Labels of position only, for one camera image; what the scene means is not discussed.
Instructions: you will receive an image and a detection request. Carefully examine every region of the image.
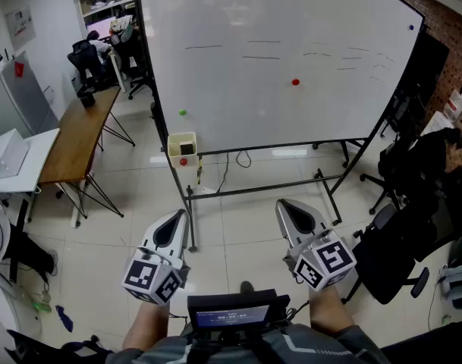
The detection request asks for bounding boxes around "black office chair with jacket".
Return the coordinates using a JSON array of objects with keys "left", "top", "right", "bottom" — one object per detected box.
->
[{"left": 359, "top": 127, "right": 462, "bottom": 215}]

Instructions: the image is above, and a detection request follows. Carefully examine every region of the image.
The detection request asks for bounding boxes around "large whiteboard on black stand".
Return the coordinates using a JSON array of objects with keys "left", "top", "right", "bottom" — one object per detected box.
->
[{"left": 133, "top": 0, "right": 429, "bottom": 253}]

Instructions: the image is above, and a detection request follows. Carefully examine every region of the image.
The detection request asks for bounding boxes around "black cable loop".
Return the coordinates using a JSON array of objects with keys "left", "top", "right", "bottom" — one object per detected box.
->
[{"left": 236, "top": 149, "right": 253, "bottom": 169}]

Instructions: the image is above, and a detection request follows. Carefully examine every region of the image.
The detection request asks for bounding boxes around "grey refrigerator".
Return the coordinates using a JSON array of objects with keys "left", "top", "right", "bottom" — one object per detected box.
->
[{"left": 0, "top": 50, "right": 60, "bottom": 140}]

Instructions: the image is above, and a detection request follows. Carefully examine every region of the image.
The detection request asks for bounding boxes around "person's left forearm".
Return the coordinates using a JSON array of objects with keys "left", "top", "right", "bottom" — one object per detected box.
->
[{"left": 122, "top": 300, "right": 171, "bottom": 352}]

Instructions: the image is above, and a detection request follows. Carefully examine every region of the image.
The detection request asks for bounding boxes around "wooden table with black legs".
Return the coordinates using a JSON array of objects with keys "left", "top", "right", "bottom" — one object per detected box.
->
[{"left": 38, "top": 85, "right": 136, "bottom": 229}]

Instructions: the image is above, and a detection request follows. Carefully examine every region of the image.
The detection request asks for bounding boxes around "person's grey shirt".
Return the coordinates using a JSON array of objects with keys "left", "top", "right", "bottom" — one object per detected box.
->
[{"left": 116, "top": 323, "right": 391, "bottom": 364}]

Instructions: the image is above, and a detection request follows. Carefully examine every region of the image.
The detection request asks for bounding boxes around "green plastic object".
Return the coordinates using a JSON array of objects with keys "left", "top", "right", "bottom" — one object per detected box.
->
[{"left": 29, "top": 290, "right": 53, "bottom": 314}]

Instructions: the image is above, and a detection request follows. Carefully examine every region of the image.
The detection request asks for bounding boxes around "grey backpack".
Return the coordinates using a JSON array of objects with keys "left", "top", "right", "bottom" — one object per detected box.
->
[{"left": 438, "top": 263, "right": 462, "bottom": 310}]

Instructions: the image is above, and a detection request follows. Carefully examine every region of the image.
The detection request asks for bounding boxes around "black pen holder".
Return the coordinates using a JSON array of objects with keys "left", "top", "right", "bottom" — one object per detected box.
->
[{"left": 77, "top": 85, "right": 97, "bottom": 108}]

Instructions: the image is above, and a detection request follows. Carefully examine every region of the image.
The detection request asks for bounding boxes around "black bag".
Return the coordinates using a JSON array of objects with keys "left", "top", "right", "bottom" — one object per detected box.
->
[{"left": 5, "top": 328, "right": 114, "bottom": 364}]

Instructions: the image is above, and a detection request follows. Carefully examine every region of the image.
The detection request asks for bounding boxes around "cream plastic box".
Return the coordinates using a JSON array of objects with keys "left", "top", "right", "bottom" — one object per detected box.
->
[{"left": 167, "top": 131, "right": 200, "bottom": 169}]

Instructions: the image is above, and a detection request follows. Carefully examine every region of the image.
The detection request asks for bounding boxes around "black partition panel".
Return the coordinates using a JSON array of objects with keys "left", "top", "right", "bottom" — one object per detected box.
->
[{"left": 389, "top": 32, "right": 450, "bottom": 136}]

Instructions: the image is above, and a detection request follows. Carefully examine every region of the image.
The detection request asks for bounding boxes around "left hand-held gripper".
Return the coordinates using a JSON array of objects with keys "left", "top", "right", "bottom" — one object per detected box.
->
[{"left": 121, "top": 209, "right": 192, "bottom": 306}]

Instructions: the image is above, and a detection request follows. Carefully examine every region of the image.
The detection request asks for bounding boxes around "white wall poster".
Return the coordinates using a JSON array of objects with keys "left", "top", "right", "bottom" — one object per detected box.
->
[{"left": 5, "top": 5, "right": 37, "bottom": 52}]

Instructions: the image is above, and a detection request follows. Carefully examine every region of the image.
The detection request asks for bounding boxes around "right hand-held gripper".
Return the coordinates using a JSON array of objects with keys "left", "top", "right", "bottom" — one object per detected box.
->
[{"left": 275, "top": 198, "right": 358, "bottom": 291}]

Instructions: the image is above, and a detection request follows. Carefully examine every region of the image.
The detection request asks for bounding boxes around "blue cloth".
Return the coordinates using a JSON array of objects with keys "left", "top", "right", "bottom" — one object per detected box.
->
[{"left": 55, "top": 304, "right": 74, "bottom": 333}]

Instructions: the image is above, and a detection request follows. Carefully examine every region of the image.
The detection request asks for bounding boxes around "white desk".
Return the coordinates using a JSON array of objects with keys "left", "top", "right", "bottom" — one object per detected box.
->
[{"left": 0, "top": 127, "right": 61, "bottom": 223}]

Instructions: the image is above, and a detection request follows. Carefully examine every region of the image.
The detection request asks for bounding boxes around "person's right forearm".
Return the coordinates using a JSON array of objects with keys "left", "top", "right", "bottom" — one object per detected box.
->
[{"left": 308, "top": 284, "right": 356, "bottom": 335}]

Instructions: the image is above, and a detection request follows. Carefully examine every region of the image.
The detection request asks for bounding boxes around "white storage shelf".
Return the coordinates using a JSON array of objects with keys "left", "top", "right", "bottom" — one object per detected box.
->
[{"left": 75, "top": 0, "right": 137, "bottom": 33}]

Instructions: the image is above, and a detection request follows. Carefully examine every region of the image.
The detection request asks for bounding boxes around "black chest-mounted screen device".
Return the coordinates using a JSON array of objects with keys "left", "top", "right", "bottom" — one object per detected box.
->
[{"left": 187, "top": 289, "right": 291, "bottom": 340}]

